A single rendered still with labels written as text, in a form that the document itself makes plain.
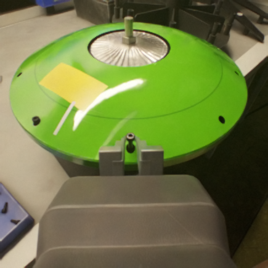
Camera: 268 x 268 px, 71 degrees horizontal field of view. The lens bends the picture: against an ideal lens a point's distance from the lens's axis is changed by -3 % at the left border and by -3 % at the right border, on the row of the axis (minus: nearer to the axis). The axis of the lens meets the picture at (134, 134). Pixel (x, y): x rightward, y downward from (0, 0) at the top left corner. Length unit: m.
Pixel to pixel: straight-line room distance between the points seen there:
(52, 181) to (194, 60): 0.28
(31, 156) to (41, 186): 0.07
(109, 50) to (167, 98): 0.10
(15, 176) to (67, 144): 0.21
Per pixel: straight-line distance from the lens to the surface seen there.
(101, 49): 0.26
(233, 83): 0.27
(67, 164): 0.35
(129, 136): 0.16
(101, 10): 0.80
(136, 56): 0.24
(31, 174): 0.37
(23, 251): 0.33
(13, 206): 0.35
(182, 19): 0.64
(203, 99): 0.21
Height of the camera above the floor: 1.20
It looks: 50 degrees down
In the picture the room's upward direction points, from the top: 1 degrees clockwise
